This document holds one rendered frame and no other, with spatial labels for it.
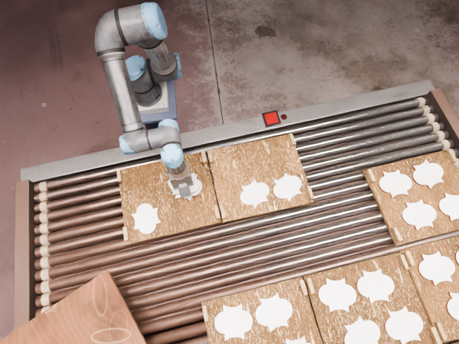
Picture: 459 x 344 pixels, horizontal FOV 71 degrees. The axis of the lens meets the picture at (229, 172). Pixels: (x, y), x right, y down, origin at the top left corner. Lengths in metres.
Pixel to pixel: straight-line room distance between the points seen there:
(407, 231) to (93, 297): 1.27
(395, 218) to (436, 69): 2.12
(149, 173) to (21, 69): 2.27
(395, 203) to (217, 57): 2.08
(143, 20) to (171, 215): 0.76
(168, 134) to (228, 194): 0.41
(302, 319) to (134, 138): 0.93
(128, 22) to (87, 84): 2.02
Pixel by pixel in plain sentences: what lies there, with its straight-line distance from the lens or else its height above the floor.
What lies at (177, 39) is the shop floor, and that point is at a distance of 3.29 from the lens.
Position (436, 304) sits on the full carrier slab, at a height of 0.94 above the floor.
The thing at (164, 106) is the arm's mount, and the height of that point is 0.91.
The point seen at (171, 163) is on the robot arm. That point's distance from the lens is 1.14.
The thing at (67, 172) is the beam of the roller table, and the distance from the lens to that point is 1.68.
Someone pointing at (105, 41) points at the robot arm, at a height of 1.49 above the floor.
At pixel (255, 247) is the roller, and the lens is 1.40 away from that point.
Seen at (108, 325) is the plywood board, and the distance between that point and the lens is 1.33.
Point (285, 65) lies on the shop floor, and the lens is 3.07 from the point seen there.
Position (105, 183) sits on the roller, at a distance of 1.59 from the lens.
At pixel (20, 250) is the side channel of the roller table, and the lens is 1.62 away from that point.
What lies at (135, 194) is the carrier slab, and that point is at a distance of 1.50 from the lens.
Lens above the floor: 2.30
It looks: 67 degrees down
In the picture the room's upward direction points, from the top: 2 degrees counter-clockwise
